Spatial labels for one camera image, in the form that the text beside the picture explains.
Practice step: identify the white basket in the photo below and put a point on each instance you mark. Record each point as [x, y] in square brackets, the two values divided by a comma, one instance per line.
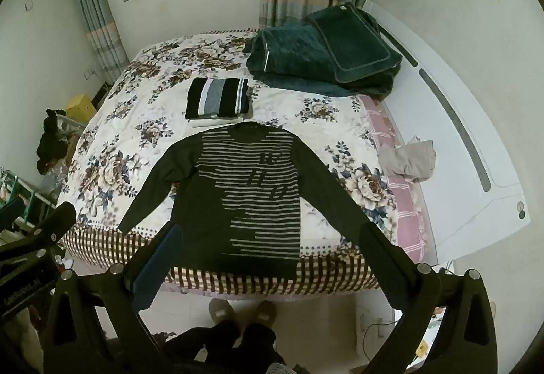
[72, 128]

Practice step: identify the yellow box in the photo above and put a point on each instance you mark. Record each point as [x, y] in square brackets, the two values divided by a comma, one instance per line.
[80, 108]

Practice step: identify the dark striped sweater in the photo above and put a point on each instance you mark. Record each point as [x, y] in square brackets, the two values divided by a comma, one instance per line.
[255, 187]

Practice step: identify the wall socket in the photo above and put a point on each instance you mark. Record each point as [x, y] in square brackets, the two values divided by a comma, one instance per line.
[89, 72]

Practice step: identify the green white shelf rack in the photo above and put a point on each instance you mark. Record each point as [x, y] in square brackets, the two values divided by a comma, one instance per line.
[21, 195]

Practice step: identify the white headboard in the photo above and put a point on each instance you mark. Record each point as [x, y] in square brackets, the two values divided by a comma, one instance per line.
[425, 123]

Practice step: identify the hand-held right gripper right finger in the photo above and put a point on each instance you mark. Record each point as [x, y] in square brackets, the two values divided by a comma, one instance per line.
[382, 263]

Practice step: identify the grey slipper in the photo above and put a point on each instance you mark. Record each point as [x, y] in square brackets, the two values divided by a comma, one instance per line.
[264, 313]
[221, 310]

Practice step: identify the pink checked sheet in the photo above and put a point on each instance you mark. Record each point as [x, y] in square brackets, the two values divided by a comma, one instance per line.
[408, 208]

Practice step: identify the floral quilt with checked border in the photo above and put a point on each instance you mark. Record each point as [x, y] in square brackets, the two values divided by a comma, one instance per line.
[127, 144]

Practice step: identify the dark green pillow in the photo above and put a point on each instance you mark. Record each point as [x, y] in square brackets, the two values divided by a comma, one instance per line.
[352, 42]

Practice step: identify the crumpled beige cloth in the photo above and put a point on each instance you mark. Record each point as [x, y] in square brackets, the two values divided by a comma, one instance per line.
[408, 159]

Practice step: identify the folded black grey striped clothes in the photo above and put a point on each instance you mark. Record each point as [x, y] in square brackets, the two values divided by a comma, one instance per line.
[219, 97]

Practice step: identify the dark box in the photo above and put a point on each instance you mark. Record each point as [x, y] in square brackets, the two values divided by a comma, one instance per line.
[102, 95]

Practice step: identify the dark green blanket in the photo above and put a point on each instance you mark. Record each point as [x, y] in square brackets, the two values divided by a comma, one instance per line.
[280, 55]

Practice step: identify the person's dark trousers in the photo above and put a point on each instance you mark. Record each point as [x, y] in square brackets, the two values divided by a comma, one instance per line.
[229, 346]

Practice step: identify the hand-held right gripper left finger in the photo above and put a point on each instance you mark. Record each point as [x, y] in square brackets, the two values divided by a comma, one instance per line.
[158, 267]

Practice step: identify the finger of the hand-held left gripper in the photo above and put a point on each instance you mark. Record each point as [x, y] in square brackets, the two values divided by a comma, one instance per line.
[53, 223]

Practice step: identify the black clothes heap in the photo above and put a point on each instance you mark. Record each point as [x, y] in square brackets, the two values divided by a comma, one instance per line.
[51, 140]

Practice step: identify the wall switch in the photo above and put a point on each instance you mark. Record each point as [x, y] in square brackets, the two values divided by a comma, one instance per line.
[29, 5]

